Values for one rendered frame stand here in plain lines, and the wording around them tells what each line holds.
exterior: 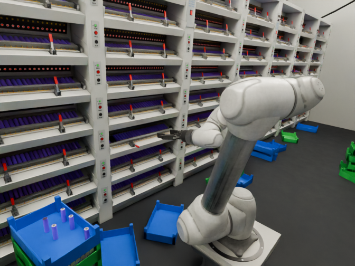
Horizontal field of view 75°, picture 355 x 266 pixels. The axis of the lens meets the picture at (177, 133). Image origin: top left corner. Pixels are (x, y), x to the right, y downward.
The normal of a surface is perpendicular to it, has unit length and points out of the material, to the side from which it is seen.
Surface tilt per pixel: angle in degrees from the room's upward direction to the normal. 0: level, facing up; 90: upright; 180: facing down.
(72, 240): 0
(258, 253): 1
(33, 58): 111
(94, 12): 90
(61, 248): 0
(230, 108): 83
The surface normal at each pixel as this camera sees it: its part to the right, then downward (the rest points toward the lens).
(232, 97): -0.87, 0.02
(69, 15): 0.64, 0.59
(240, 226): 0.40, 0.35
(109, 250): 0.06, -0.94
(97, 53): 0.70, 0.28
